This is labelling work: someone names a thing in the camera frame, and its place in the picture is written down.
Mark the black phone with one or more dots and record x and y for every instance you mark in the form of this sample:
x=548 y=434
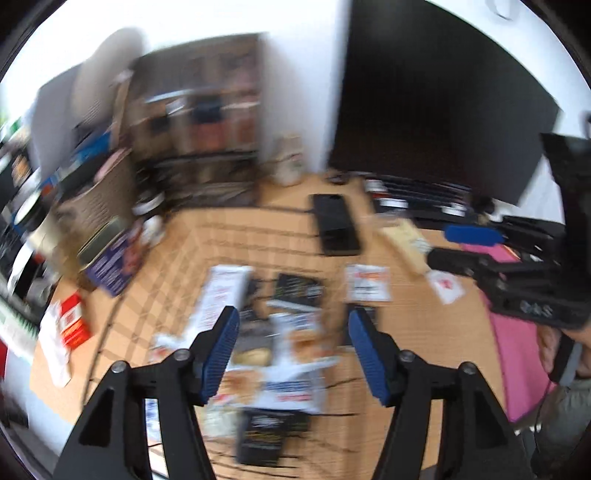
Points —
x=336 y=226

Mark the white packet red circle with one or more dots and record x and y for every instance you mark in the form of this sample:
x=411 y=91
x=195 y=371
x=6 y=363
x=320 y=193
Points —
x=444 y=285

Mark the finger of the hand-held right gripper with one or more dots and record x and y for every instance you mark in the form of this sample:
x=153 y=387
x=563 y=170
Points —
x=457 y=262
x=473 y=235

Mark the pink desk mat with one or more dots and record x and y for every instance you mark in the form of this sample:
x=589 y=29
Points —
x=512 y=355

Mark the clear sliced bread packet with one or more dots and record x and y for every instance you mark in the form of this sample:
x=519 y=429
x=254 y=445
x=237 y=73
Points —
x=406 y=242

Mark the small white red packet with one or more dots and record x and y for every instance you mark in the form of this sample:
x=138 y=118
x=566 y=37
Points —
x=368 y=282

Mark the dark storage shelf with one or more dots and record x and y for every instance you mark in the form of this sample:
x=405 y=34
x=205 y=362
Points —
x=198 y=115

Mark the person's right hand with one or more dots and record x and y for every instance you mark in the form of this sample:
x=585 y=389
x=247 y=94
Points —
x=548 y=348

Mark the blue white snack packet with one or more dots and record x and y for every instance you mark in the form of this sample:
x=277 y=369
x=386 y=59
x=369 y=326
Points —
x=291 y=392

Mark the blue cardboard box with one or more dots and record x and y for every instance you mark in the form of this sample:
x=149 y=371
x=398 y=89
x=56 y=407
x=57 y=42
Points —
x=111 y=265

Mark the black computer monitor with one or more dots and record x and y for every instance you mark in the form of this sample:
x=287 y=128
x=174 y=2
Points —
x=429 y=101

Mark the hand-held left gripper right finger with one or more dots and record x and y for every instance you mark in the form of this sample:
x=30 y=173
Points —
x=367 y=357

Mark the black keyboard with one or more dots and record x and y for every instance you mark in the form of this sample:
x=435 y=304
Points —
x=420 y=196

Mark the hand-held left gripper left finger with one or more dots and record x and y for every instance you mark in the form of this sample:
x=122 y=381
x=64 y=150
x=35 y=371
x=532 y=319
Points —
x=219 y=355

